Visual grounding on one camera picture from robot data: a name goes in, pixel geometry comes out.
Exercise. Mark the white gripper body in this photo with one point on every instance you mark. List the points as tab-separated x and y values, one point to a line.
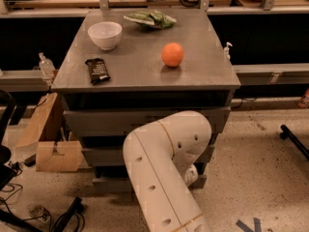
192	174

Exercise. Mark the grey bottom drawer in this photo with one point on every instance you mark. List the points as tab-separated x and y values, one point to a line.
113	185

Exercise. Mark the grey drawer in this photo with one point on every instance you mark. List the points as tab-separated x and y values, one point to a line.
113	156
113	185
111	122

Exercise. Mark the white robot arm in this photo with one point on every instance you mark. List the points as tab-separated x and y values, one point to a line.
159	161

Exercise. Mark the grey top drawer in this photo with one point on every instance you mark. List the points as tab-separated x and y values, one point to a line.
111	122

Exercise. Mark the grey middle drawer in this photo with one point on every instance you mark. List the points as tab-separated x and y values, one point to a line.
113	156

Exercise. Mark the grey drawer cabinet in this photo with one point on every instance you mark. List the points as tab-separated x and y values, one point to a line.
204	81

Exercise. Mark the black chair base leg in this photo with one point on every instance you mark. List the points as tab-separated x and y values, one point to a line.
286	133

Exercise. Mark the orange fruit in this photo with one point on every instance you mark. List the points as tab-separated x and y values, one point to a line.
172	54

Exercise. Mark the small white pump bottle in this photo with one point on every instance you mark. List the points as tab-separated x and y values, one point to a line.
227	50

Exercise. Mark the cardboard box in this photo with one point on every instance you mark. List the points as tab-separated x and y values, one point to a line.
43	131

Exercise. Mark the black snack bar wrapper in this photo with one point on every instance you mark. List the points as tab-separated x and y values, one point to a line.
97	70

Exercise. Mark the black power strip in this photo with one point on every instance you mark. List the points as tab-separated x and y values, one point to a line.
75	208

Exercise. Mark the green chip bag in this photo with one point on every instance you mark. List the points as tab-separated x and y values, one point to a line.
153	19

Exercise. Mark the white bowl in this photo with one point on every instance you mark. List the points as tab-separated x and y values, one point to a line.
105	35

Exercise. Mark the clear sanitizer bottle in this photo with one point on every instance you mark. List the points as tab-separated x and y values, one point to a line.
46	66

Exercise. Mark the black office chair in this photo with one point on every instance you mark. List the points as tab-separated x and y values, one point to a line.
7	104

